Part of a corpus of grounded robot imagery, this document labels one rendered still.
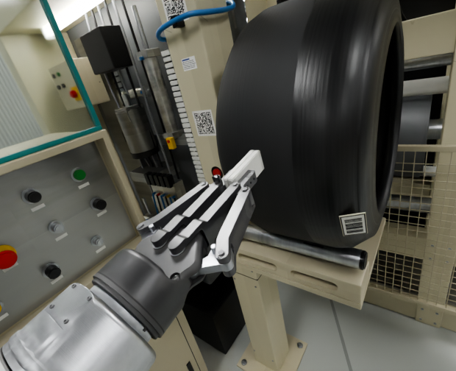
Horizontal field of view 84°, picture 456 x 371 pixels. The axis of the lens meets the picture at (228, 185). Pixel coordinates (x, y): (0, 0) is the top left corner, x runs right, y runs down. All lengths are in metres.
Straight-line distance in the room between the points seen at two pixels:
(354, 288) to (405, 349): 0.99
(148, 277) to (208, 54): 0.59
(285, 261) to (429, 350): 1.07
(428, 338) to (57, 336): 1.63
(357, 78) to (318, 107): 0.06
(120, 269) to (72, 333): 0.05
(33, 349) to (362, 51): 0.47
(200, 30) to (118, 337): 0.65
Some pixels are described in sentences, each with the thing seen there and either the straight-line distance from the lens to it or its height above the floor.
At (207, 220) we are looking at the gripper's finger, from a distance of 0.26.
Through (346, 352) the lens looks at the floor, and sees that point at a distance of 1.59.
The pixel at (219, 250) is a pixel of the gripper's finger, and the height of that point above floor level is 1.22.
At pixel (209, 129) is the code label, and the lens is 0.76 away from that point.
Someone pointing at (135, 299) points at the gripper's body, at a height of 1.22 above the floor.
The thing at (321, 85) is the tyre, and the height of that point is 1.30.
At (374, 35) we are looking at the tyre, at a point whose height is 1.35.
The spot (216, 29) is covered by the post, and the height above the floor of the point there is 1.44.
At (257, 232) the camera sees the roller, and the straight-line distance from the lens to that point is 0.74.
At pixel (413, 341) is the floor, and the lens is 1.68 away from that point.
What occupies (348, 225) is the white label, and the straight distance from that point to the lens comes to 0.48.
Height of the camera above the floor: 1.36
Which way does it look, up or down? 25 degrees down
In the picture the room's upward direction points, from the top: 14 degrees counter-clockwise
